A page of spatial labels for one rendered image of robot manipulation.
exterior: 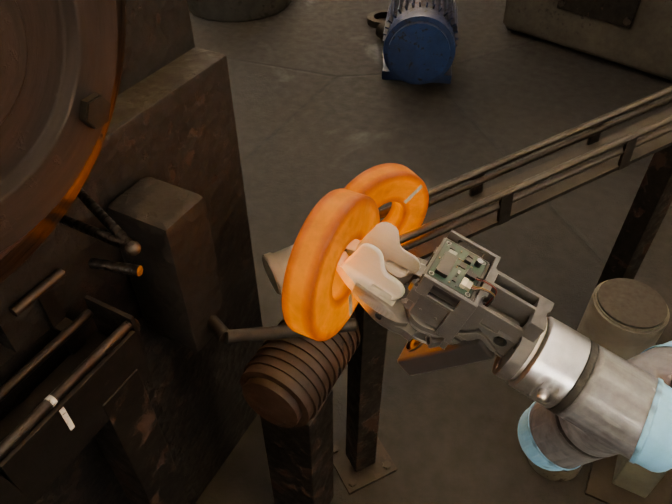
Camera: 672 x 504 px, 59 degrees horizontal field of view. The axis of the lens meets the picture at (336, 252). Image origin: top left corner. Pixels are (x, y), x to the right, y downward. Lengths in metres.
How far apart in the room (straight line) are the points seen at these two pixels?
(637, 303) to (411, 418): 0.62
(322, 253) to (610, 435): 0.30
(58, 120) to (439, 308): 0.34
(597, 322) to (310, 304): 0.63
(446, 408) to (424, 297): 0.97
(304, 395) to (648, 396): 0.48
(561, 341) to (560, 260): 1.36
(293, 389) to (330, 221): 0.39
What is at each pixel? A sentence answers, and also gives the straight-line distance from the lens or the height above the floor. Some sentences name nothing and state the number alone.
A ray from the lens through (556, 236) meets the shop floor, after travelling 2.00.
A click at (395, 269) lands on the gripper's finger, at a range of 0.59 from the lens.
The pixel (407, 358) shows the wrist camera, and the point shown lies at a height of 0.75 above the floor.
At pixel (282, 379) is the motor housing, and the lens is 0.88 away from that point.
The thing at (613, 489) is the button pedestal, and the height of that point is 0.01.
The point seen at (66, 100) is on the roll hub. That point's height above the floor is 1.05.
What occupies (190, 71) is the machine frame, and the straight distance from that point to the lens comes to 0.87.
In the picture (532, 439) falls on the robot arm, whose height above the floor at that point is 0.68.
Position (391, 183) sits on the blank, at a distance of 0.81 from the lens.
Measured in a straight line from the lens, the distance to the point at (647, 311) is 1.09.
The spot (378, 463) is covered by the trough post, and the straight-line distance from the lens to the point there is 1.40.
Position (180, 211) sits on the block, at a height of 0.80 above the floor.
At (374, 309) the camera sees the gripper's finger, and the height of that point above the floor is 0.83.
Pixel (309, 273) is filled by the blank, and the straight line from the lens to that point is 0.54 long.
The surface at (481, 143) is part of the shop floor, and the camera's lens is 2.35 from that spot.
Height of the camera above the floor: 1.25
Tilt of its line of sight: 44 degrees down
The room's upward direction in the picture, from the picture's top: straight up
